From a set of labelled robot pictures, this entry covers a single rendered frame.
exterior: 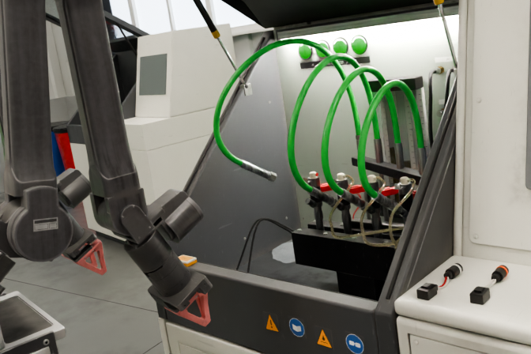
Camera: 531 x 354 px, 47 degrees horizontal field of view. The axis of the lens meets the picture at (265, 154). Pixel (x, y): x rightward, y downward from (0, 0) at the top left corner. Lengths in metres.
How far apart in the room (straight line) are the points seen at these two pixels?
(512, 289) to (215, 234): 0.82
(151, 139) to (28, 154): 3.31
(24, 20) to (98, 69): 0.12
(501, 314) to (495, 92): 0.41
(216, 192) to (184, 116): 2.67
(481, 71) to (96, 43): 0.70
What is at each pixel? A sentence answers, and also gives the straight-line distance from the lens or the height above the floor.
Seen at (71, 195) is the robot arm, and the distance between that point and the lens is 1.35.
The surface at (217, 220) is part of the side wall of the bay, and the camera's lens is 1.65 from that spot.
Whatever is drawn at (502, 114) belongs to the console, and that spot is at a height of 1.24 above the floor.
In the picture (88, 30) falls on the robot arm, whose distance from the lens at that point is 0.90.
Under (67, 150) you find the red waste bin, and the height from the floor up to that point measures 0.52.
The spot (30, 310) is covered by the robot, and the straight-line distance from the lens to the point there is 1.17.
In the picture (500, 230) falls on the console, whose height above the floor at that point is 1.03.
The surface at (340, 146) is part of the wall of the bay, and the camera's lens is 1.72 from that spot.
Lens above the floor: 1.45
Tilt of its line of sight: 11 degrees down
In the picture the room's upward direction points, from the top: 9 degrees counter-clockwise
